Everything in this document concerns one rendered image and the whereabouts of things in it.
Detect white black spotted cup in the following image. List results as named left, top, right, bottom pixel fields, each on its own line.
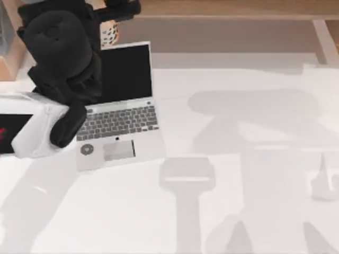
left=100, top=20, right=120, bottom=49

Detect silver open laptop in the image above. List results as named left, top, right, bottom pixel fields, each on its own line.
left=75, top=41, right=167, bottom=172

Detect wooden cabinet with grey inside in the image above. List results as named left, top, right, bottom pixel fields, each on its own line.
left=0, top=0, right=38, bottom=83

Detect wooden open shelf cabinet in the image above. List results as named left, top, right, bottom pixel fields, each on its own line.
left=116, top=0, right=339, bottom=66

